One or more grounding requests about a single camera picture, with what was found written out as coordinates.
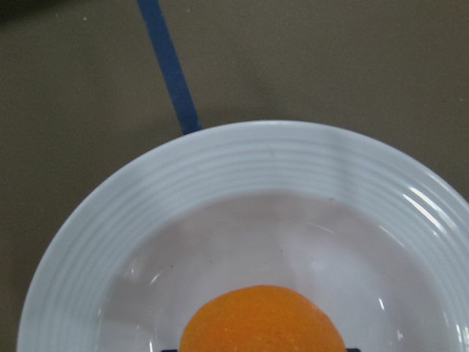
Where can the white round plate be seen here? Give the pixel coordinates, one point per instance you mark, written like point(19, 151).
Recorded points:
point(374, 238)

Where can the orange fruit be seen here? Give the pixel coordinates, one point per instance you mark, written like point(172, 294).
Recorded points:
point(261, 318)

